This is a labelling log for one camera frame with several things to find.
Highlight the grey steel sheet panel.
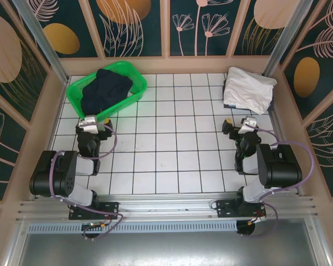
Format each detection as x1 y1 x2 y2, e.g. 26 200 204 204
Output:
16 217 333 266

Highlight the aluminium frame post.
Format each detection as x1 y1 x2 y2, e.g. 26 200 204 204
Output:
262 0 316 78
12 0 70 84

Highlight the white folded t-shirt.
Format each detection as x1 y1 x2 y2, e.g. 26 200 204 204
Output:
223 66 278 115

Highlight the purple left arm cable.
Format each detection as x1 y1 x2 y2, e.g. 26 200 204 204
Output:
48 124 125 241

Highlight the grey slotted cable duct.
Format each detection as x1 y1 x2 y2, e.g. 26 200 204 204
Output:
27 220 238 234

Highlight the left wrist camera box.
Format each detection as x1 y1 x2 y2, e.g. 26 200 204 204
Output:
78 114 98 133

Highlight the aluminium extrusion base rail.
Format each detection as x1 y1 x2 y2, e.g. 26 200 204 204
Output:
15 193 320 222

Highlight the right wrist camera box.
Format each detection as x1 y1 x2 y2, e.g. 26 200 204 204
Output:
240 116 258 133

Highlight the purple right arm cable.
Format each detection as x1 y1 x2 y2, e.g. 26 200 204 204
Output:
245 123 316 239

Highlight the green plastic basket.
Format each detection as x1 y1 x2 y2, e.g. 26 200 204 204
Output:
65 60 148 124

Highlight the navy blue t-shirt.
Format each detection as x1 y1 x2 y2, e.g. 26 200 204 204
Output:
80 68 134 116

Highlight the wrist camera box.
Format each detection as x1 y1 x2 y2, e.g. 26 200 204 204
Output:
78 114 98 133
240 116 258 133

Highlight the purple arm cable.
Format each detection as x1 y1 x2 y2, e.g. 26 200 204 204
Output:
48 124 125 241
245 123 316 239

